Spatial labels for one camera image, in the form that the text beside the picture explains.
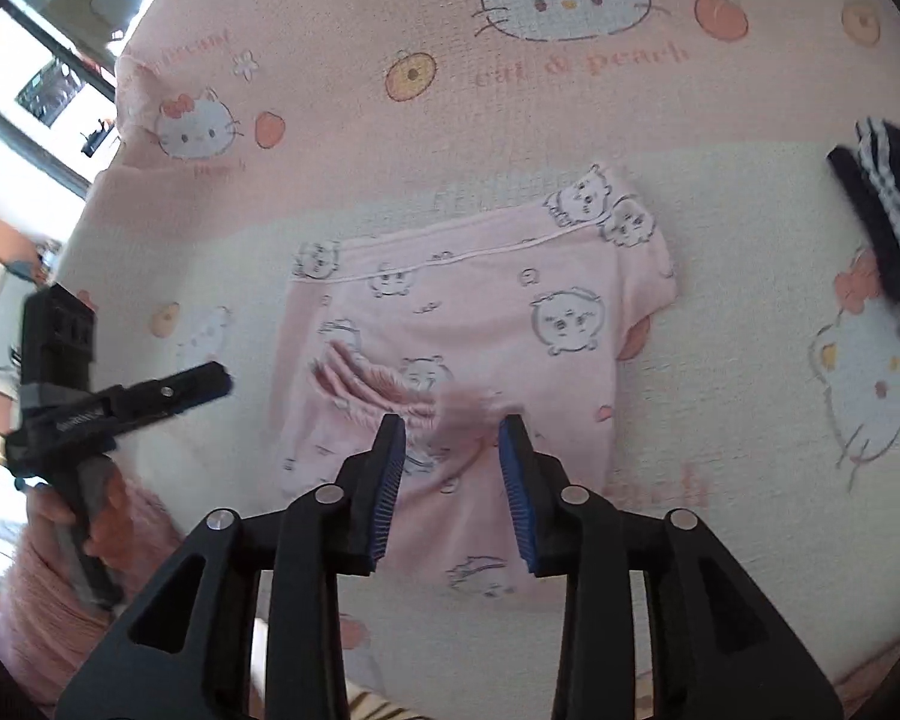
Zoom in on pink Hello Kitty sofa cover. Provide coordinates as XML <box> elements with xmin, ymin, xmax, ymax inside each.
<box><xmin>59</xmin><ymin>0</ymin><xmax>900</xmax><ymax>699</ymax></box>

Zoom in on person's left hand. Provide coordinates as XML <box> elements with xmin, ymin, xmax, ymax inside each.
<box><xmin>27</xmin><ymin>470</ymin><xmax>134</xmax><ymax>577</ymax></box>

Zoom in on pink fluffy left sleeve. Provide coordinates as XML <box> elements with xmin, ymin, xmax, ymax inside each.
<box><xmin>0</xmin><ymin>484</ymin><xmax>182</xmax><ymax>713</ymax></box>

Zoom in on pink cartoon print pants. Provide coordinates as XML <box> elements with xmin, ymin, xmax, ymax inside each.
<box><xmin>271</xmin><ymin>166</ymin><xmax>676</xmax><ymax>601</ymax></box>

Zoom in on black window frame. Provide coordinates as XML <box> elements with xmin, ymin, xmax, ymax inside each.
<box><xmin>0</xmin><ymin>0</ymin><xmax>118</xmax><ymax>197</ymax></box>

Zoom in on folded navy striped garment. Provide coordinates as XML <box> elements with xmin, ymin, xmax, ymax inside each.
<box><xmin>827</xmin><ymin>117</ymin><xmax>900</xmax><ymax>310</ymax></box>

